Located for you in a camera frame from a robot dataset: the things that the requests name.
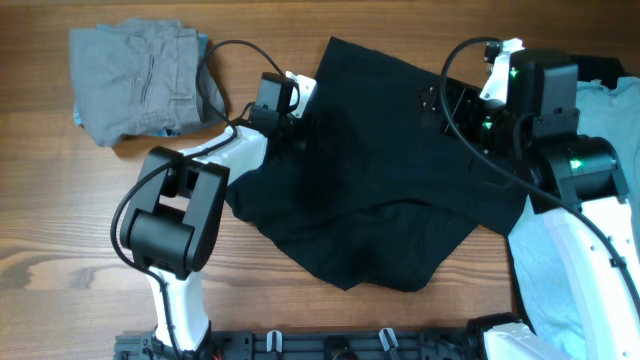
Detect folded grey trousers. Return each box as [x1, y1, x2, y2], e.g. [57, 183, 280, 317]
[68, 17, 229, 149]

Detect folded light blue garment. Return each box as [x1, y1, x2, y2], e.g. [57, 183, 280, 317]
[73, 22, 210, 139]

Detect black shorts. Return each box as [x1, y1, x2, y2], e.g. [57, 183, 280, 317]
[227, 38, 525, 292]

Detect black garment under pile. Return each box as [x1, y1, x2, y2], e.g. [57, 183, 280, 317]
[570, 55, 627, 89]

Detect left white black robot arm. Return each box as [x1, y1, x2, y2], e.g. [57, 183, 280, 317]
[113, 72, 317, 359]

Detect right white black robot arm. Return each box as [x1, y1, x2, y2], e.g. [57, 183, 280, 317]
[430, 40, 639, 359]

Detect light blue t-shirt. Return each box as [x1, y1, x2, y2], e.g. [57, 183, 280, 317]
[508, 77, 639, 359]

